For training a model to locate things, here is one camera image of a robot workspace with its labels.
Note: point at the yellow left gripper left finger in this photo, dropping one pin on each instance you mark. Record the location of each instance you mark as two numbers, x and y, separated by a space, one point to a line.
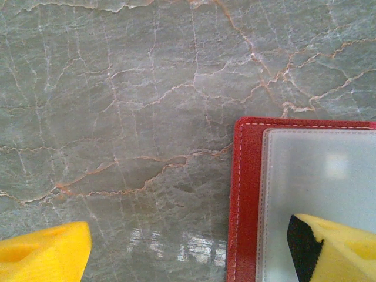
44 255

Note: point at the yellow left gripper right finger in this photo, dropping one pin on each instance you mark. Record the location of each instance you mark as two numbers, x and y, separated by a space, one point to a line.
343 255

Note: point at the red leather card holder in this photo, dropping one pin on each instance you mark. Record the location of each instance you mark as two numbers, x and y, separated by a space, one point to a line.
246 176

